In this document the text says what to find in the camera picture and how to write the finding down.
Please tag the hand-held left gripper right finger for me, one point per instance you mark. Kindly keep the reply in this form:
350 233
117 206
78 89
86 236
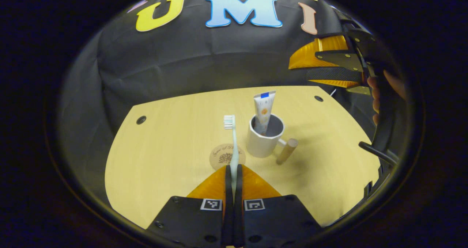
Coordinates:
238 222

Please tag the round cork coaster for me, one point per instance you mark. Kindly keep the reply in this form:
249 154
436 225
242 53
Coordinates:
219 157

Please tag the white toothbrush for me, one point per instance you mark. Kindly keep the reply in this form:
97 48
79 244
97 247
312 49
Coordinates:
234 145

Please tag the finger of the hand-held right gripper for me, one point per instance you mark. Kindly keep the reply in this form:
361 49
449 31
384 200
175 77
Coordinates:
332 74
340 60

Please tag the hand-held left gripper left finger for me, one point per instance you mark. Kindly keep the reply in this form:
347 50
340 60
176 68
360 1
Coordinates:
228 222

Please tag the black backdrop cloth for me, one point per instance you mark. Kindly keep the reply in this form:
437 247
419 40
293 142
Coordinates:
204 61

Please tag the white toothpaste tube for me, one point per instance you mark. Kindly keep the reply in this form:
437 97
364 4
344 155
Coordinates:
264 109

